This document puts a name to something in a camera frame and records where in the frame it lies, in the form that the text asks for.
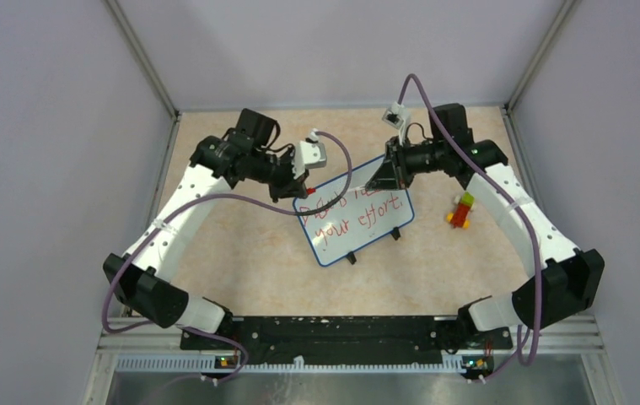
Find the black whiteboard foot clip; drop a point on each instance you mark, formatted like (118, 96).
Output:
(351, 257)
(395, 233)

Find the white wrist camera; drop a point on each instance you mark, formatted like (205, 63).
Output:
(309, 154)
(398, 117)

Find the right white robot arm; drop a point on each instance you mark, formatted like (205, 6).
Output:
(563, 278)

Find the colourful toy block figure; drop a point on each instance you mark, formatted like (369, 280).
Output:
(463, 206)

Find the white slotted cable duct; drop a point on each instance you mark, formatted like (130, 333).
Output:
(208, 364)

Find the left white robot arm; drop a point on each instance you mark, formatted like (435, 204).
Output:
(142, 277)

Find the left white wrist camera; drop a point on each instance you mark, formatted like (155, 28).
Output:
(309, 154)

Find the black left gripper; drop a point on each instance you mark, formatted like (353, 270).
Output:
(289, 186)

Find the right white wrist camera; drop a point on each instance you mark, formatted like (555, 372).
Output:
(398, 117)

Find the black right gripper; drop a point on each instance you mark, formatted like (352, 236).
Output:
(394, 174)

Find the aluminium frame rail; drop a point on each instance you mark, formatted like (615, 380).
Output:
(569, 368)

